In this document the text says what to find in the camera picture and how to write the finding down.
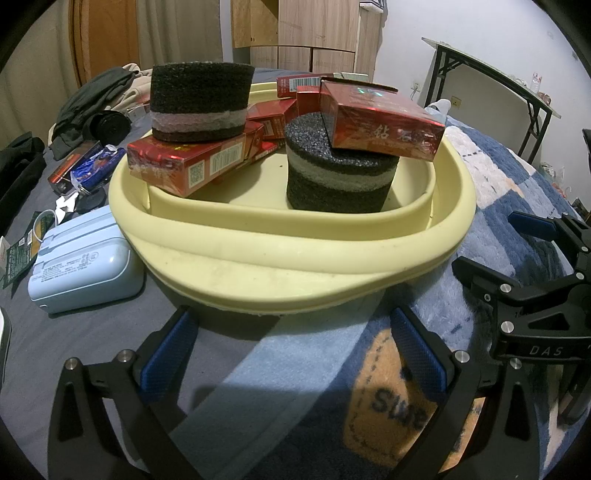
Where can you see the clear bottle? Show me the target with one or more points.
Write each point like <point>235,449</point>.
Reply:
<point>535,83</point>

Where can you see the light blue case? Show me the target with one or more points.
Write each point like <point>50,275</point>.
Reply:
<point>83,267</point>

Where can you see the beige cloth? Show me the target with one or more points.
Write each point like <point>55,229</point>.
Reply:
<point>134,90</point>

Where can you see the pale yellow plastic basin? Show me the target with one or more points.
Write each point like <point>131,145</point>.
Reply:
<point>286,258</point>

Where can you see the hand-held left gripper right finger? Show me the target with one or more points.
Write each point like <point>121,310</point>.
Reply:
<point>418,355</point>

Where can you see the orange wooden door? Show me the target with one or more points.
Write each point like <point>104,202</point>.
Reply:
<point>106,37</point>

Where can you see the grey bed sheet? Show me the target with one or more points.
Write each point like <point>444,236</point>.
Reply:
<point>92,332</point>

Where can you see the white and red plastic bag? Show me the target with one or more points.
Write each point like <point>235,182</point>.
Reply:
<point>554,177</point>

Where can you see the black foam cylinder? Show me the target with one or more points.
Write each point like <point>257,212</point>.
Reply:
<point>198,104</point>
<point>341,177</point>

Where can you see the small dark red box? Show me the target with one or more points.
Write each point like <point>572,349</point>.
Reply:
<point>67,170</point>

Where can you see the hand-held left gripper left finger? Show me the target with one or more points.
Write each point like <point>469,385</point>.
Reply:
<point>168,355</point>

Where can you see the blue checked plush blanket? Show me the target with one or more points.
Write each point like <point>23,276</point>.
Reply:
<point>295,369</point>

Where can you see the green foil packet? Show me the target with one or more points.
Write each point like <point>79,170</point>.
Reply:
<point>14,258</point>
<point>39,227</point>

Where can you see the dark green clothing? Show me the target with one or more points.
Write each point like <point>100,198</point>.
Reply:
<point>87,104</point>

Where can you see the blue snack packet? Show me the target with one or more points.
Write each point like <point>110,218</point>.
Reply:
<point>94,168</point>

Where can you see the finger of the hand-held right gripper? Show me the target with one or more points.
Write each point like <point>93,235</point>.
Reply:
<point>531,226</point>
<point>485,277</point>

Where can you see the beige curtain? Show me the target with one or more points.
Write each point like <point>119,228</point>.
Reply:
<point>184,32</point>

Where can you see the black folding table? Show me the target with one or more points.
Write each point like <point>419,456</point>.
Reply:
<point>485,69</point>

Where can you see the black camera lens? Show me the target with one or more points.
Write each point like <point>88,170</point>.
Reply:
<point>111,127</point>

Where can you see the red cigarette box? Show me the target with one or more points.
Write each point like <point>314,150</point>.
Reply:
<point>307,101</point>
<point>265,150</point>
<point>383,124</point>
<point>184,166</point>
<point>300,84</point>
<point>272,117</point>

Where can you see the wooden wardrobe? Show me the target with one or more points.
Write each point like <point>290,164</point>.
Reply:
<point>318,27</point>

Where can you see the black cloth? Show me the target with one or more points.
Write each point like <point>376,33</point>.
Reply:
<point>18,161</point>

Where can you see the black round cap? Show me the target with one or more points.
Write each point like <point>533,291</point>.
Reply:
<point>92,201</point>

